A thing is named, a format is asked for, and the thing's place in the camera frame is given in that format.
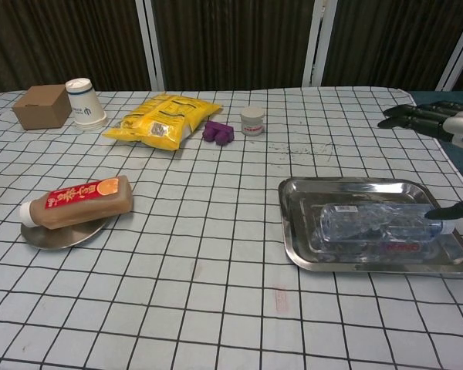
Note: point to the purple plastic block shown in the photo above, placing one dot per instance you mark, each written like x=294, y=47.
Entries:
x=218, y=133

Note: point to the round metal plate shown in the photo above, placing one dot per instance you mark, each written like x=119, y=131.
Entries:
x=61, y=239

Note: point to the small white jar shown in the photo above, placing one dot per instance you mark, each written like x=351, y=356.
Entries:
x=252, y=121

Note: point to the clear plastic bottle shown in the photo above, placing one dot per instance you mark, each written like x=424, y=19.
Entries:
x=370, y=223

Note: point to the brown drink bottle red label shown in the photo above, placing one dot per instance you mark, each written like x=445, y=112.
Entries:
x=81, y=204

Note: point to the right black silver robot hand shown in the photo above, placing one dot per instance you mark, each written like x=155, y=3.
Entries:
x=420, y=115

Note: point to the yellow snack bag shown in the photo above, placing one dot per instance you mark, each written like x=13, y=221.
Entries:
x=162, y=119

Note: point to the brown cardboard box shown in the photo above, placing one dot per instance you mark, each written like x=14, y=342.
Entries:
x=42, y=108

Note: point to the white paper cup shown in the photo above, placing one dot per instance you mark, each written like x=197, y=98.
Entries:
x=85, y=108

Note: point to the rectangular metal tray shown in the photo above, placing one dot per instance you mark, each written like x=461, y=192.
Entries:
x=305, y=216

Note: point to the white checked tablecloth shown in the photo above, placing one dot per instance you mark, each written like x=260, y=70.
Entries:
x=216, y=308

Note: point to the dark slatted partition screen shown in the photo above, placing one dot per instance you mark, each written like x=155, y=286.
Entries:
x=231, y=42

